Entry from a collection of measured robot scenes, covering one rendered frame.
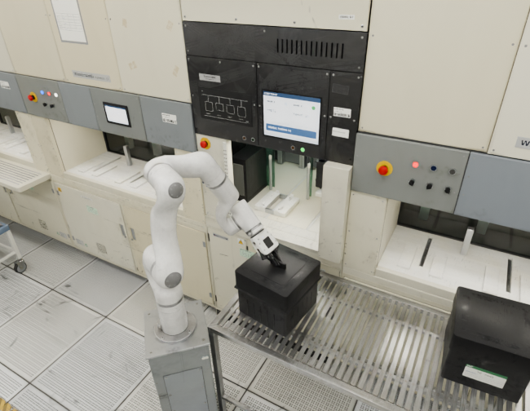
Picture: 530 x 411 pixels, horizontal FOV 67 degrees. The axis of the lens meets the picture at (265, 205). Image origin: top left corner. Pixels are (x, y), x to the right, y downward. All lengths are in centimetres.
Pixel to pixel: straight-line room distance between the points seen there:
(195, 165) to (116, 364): 173
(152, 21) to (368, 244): 151
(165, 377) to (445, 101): 164
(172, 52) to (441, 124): 129
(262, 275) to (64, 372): 165
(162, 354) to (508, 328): 137
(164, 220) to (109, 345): 163
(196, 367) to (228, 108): 123
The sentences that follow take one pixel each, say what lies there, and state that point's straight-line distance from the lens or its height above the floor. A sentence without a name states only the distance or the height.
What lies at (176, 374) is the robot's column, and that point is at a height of 60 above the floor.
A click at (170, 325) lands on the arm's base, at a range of 187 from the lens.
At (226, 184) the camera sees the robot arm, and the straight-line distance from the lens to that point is 160.
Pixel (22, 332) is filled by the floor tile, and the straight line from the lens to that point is 338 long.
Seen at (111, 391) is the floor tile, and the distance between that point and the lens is 279.
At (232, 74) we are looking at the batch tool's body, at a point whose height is 174.
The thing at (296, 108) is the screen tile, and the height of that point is 162.
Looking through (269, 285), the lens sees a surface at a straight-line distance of 173.
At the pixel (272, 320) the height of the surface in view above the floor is 82.
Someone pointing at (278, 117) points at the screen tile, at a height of 157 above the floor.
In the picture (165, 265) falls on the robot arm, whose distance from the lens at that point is 160.
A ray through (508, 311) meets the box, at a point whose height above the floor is 101.
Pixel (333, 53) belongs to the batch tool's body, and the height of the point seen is 187.
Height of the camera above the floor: 220
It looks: 32 degrees down
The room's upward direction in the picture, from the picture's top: 1 degrees counter-clockwise
